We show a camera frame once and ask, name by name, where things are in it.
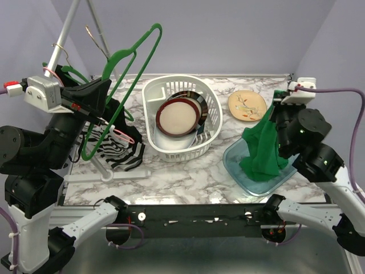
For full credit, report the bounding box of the red rimmed plate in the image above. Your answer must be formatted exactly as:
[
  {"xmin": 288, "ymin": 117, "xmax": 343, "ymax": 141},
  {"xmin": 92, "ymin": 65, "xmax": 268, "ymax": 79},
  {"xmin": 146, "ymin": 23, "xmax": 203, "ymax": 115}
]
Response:
[{"xmin": 156, "ymin": 98, "xmax": 201, "ymax": 137}]

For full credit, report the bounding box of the black base frame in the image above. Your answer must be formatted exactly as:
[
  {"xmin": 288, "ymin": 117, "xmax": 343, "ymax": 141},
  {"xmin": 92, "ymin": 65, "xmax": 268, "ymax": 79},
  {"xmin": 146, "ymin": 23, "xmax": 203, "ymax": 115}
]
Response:
[{"xmin": 112, "ymin": 203, "xmax": 285, "ymax": 239}]

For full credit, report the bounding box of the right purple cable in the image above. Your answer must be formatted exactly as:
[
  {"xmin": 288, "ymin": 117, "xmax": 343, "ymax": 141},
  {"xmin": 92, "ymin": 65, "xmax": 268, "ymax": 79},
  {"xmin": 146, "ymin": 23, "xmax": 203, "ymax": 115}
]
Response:
[{"xmin": 296, "ymin": 87, "xmax": 365, "ymax": 203}]

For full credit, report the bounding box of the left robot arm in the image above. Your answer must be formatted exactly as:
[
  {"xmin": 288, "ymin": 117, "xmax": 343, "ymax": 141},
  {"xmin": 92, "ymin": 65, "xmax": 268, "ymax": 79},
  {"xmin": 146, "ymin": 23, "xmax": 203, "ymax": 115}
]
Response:
[{"xmin": 1, "ymin": 79, "xmax": 127, "ymax": 273}]

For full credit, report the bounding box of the green tank top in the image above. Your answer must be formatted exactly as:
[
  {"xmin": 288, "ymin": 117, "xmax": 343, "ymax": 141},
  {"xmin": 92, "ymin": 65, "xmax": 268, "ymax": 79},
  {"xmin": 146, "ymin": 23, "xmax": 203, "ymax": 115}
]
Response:
[{"xmin": 240, "ymin": 105, "xmax": 288, "ymax": 182}]

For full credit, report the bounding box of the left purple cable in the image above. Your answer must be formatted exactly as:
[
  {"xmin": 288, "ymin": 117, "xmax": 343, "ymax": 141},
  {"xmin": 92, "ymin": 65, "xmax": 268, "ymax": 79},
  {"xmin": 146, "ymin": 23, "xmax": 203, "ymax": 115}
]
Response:
[{"xmin": 0, "ymin": 80, "xmax": 26, "ymax": 272}]

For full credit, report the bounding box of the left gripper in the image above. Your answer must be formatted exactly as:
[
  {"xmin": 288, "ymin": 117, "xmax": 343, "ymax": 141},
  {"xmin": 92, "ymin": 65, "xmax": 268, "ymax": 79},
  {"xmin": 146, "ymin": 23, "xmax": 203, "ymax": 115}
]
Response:
[{"xmin": 43, "ymin": 75, "xmax": 113, "ymax": 167}]

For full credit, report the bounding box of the purple cable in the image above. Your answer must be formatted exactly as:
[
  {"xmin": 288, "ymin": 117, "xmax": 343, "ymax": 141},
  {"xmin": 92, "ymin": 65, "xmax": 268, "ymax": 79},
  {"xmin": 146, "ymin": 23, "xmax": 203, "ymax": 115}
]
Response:
[
  {"xmin": 0, "ymin": 80, "xmax": 26, "ymax": 272},
  {"xmin": 296, "ymin": 87, "xmax": 365, "ymax": 203}
]

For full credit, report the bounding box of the green hanger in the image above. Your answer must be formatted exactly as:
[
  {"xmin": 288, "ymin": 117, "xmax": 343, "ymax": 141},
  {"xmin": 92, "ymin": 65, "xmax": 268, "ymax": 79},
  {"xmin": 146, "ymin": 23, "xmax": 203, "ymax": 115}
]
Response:
[
  {"xmin": 55, "ymin": 65, "xmax": 111, "ymax": 124},
  {"xmin": 81, "ymin": 23, "xmax": 163, "ymax": 162}
]

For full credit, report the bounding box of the white clothes rack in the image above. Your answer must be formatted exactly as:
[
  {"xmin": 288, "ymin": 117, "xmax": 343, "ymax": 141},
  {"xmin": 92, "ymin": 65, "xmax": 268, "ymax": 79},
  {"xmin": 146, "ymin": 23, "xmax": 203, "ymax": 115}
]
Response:
[{"xmin": 42, "ymin": 0, "xmax": 152, "ymax": 183}]

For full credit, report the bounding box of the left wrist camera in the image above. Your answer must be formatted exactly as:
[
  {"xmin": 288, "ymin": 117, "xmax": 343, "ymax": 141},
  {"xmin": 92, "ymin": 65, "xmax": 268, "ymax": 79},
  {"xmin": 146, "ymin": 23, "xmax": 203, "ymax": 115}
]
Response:
[{"xmin": 24, "ymin": 76, "xmax": 62, "ymax": 113}]

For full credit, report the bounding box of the green hanger back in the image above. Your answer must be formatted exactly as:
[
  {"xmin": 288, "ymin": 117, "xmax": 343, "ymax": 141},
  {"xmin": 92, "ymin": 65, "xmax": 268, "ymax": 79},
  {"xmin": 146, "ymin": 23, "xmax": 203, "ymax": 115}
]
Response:
[{"xmin": 55, "ymin": 65, "xmax": 111, "ymax": 124}]

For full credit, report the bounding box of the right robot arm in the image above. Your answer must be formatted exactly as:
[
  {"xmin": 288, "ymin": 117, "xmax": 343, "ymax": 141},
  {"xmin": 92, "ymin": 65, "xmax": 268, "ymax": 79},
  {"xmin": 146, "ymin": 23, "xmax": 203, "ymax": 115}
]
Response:
[{"xmin": 262, "ymin": 103, "xmax": 364, "ymax": 256}]

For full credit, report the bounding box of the white plate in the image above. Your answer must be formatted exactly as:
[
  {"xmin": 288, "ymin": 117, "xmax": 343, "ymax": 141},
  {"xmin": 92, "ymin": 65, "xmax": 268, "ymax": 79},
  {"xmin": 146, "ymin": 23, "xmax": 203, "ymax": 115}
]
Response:
[{"xmin": 154, "ymin": 127, "xmax": 197, "ymax": 151}]

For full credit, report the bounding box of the dark patterned plate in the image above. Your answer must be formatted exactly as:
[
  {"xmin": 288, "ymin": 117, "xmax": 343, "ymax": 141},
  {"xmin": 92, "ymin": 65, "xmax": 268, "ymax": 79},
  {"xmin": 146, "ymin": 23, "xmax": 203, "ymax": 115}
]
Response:
[{"xmin": 168, "ymin": 90, "xmax": 208, "ymax": 135}]

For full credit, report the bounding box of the black tank top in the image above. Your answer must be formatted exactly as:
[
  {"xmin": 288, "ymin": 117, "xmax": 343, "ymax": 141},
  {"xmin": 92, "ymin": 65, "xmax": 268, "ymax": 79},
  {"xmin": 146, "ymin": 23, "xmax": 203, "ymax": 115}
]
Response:
[{"xmin": 55, "ymin": 65, "xmax": 138, "ymax": 141}]

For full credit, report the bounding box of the beige bird plate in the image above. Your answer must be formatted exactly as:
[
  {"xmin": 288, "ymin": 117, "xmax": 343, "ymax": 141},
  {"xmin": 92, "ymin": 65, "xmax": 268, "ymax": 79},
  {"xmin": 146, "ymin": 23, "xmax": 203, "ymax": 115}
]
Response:
[{"xmin": 228, "ymin": 90, "xmax": 267, "ymax": 122}]

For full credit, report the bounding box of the pink wire hanger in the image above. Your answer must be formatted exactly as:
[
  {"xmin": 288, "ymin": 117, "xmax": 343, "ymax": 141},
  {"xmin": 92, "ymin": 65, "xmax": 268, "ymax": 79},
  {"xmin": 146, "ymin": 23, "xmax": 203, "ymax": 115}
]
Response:
[{"xmin": 42, "ymin": 67, "xmax": 135, "ymax": 144}]

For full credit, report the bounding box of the zebra striped tank top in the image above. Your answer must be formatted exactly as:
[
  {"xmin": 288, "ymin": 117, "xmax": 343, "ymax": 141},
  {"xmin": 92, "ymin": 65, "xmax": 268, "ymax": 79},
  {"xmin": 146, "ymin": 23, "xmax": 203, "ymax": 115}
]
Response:
[{"xmin": 95, "ymin": 126, "xmax": 145, "ymax": 171}]

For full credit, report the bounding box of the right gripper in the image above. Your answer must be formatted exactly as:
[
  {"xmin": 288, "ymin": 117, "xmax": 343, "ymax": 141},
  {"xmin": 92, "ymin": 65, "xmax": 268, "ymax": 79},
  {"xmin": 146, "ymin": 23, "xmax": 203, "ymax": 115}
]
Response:
[{"xmin": 268, "ymin": 91, "xmax": 307, "ymax": 154}]

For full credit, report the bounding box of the blue transparent bin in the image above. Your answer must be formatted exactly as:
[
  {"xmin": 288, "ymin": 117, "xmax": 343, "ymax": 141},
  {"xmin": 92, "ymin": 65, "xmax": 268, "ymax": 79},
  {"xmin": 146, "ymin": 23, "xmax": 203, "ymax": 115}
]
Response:
[{"xmin": 222, "ymin": 139, "xmax": 296, "ymax": 197}]

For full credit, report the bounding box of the green hanger front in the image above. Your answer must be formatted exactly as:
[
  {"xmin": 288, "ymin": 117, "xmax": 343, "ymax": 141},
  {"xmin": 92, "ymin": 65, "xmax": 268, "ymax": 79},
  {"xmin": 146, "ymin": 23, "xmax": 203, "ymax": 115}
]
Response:
[{"xmin": 81, "ymin": 23, "xmax": 163, "ymax": 162}]

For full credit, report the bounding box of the white plastic basket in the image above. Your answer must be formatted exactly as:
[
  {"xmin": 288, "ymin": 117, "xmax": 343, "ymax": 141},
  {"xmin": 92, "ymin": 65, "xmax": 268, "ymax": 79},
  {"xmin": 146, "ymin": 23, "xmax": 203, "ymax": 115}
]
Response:
[{"xmin": 141, "ymin": 74, "xmax": 223, "ymax": 163}]

